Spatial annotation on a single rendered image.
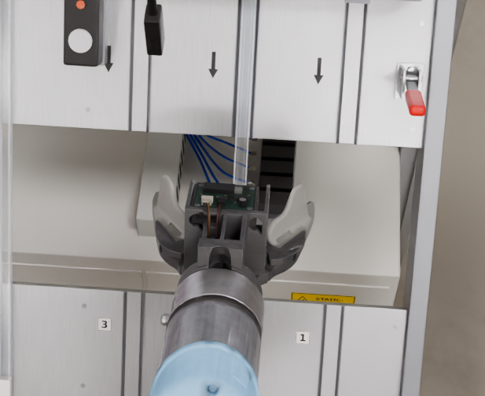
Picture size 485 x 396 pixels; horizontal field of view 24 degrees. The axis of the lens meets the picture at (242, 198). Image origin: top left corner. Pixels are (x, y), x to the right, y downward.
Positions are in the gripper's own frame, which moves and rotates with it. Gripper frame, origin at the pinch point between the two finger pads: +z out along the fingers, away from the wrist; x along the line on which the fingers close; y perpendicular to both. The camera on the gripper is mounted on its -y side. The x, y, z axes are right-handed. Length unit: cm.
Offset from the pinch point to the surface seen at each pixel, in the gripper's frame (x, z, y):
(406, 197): -23, 57, -29
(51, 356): 20.1, 4.7, -23.8
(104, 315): 14.2, 6.1, -18.6
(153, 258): 12.3, 33.7, -28.4
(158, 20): 6.8, -5.5, 20.6
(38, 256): 28, 34, -29
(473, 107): -44, 131, -46
